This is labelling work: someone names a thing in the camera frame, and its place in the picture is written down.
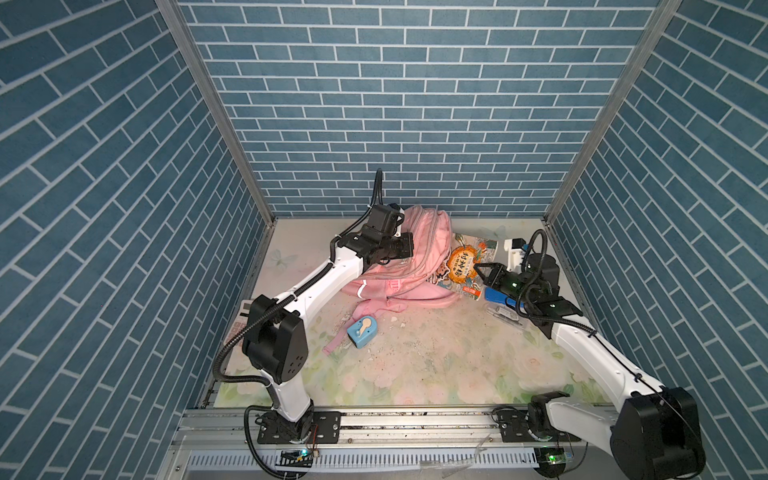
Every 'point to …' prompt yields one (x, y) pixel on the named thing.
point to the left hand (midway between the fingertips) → (416, 244)
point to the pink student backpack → (406, 280)
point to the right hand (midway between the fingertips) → (473, 263)
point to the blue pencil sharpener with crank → (362, 331)
